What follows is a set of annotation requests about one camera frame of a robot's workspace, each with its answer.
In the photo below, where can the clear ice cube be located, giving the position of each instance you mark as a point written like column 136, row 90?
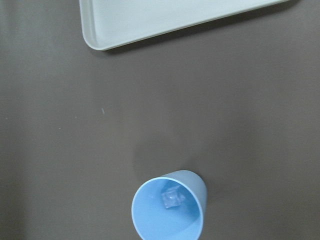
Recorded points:
column 172, row 197

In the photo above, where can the light blue plastic cup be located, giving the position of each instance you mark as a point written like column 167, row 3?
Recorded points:
column 152, row 221

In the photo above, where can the cream rabbit tray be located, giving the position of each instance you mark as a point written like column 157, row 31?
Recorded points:
column 116, row 25

